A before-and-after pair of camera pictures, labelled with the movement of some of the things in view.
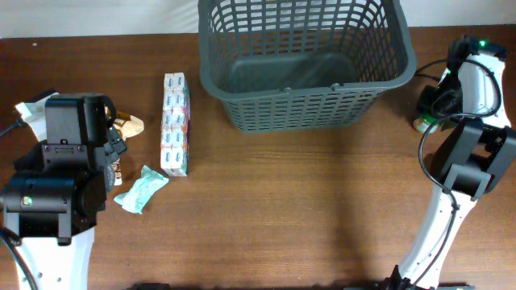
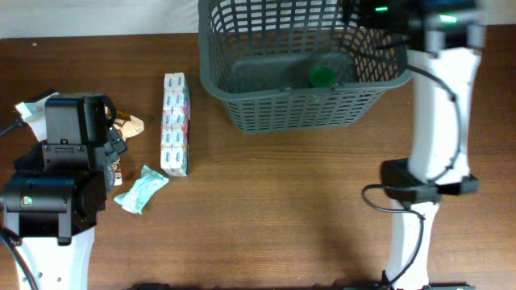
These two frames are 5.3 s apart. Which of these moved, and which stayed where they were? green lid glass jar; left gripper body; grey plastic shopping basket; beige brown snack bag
Moved: green lid glass jar
Stayed: beige brown snack bag; left gripper body; grey plastic shopping basket
